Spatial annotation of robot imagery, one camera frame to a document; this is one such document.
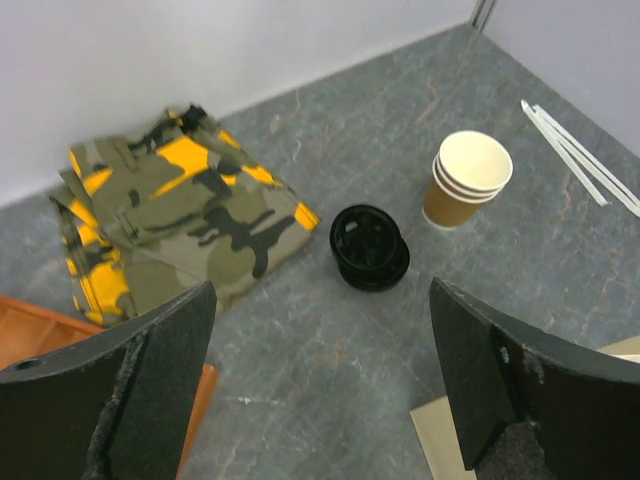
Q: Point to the stack of paper cups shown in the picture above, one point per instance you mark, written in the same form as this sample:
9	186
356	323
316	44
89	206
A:
469	170

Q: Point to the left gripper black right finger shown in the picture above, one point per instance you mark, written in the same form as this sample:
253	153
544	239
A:
499	370

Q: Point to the orange compartment tray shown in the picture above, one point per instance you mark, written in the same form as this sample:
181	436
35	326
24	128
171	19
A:
30	331

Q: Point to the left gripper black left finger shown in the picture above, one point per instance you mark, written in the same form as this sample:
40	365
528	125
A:
113	406

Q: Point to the brown paper bag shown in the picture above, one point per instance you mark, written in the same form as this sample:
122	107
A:
435	428

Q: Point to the camouflage folded cloth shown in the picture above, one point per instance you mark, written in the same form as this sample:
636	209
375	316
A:
149	214

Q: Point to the white paper straws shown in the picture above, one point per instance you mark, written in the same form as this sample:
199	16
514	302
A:
580	161

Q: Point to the stack of black lids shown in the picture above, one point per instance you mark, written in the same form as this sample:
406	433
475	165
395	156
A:
368	248

